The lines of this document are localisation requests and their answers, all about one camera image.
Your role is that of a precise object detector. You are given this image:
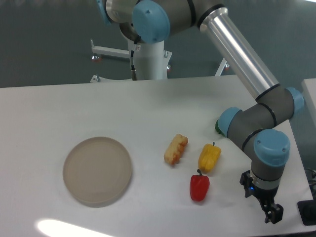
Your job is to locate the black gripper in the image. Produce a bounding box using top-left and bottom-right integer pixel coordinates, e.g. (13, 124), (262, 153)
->
(239, 170), (283, 224)

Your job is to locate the red bell pepper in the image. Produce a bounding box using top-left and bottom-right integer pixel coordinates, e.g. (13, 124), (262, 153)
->
(190, 169), (210, 202)

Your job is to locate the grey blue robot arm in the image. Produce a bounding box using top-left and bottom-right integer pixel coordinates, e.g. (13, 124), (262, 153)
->
(97, 0), (304, 224)

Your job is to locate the yellow bell pepper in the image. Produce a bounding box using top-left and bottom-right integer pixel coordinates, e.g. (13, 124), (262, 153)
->
(198, 142), (222, 173)

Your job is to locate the green bell pepper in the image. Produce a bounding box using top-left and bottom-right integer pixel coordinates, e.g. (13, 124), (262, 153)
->
(215, 120), (225, 136)

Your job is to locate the black box at edge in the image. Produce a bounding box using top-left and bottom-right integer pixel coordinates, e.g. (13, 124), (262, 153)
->
(297, 200), (316, 226)

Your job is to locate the orange corn cob toy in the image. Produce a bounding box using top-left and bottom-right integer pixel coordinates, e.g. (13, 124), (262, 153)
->
(163, 134), (188, 165)

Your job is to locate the beige round plate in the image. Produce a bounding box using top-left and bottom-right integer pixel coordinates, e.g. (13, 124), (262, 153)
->
(63, 137), (133, 208)

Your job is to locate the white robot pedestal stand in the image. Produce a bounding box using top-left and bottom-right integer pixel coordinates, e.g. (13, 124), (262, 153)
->
(89, 22), (231, 84)

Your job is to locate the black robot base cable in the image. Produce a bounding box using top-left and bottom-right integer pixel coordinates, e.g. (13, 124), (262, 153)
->
(130, 36), (141, 81)

